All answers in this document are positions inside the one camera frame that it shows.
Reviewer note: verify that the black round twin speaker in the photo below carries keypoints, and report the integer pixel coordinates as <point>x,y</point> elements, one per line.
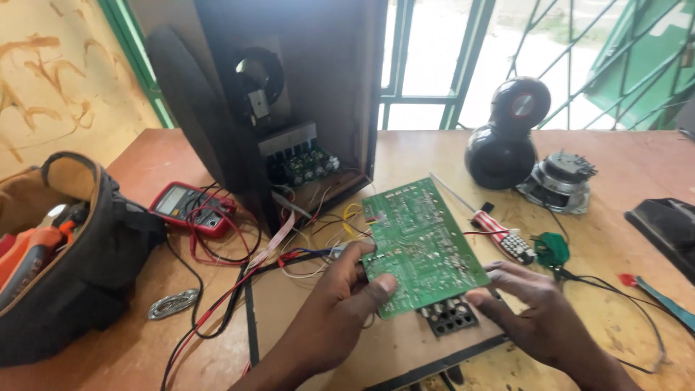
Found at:
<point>505,136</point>

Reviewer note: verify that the amplifier board with heatsink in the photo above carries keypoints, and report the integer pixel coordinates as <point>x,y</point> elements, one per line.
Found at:
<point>301,157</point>

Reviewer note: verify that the black connector panel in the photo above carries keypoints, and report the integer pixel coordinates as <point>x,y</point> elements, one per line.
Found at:
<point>449,316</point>

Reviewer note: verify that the red digital multimeter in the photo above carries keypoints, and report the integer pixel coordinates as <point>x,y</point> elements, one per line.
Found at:
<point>190,209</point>

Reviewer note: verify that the green plastic plug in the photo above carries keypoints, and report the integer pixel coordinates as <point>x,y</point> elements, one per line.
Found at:
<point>551,250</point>

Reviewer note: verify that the open black speaker cabinet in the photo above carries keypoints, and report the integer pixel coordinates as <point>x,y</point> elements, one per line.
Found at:
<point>282,98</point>

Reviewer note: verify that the black tool bag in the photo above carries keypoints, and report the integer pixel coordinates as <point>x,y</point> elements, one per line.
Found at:
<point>81,271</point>

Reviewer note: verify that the green circuit board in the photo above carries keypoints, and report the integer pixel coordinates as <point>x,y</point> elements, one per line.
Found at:
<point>421,244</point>

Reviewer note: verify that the red multimeter probe lead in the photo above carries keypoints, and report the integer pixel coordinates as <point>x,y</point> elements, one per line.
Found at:
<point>217,304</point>

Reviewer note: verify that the person's left hand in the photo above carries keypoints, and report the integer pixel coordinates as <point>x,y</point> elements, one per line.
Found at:
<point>339,304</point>

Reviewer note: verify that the person's right hand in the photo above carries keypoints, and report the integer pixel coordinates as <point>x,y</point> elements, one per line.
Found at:
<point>535,315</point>

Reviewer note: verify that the green metal grille gate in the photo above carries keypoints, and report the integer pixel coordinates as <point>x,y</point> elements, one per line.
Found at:
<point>602,59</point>

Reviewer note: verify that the red white striped screwdriver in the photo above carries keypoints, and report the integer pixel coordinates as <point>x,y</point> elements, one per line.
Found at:
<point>491,225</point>

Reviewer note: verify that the green window frame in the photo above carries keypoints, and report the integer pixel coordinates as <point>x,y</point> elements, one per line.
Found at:
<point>429,65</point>

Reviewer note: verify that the black plastic cover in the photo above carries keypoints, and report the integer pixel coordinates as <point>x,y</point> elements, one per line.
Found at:
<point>665,231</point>

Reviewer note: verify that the silver speaker driver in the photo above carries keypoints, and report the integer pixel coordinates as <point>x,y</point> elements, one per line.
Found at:
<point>559,182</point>

